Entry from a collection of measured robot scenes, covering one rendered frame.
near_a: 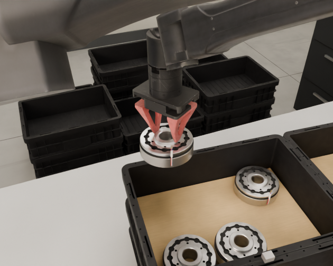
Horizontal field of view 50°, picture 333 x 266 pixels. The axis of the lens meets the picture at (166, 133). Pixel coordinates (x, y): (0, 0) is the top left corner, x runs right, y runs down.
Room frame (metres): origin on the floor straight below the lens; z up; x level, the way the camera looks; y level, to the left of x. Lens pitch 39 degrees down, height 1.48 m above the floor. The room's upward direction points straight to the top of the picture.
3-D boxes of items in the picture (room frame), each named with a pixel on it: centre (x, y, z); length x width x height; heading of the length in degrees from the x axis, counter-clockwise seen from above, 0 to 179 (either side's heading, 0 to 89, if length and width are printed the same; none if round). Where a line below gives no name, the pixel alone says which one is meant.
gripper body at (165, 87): (0.53, 0.00, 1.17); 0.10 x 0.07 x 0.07; 54
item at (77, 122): (1.27, 0.43, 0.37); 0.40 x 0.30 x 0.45; 112
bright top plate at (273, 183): (0.59, -0.22, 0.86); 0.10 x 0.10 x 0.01
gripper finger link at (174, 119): (0.52, -0.01, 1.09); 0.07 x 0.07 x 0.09; 54
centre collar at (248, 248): (0.42, -0.15, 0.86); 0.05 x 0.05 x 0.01
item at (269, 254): (0.34, -0.17, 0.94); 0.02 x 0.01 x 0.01; 107
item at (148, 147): (0.53, 0.00, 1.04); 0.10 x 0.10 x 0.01
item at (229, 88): (1.58, -0.32, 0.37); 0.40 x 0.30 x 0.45; 112
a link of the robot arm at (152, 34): (0.54, 0.00, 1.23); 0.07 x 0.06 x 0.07; 112
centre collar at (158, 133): (0.53, 0.00, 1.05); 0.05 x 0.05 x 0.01
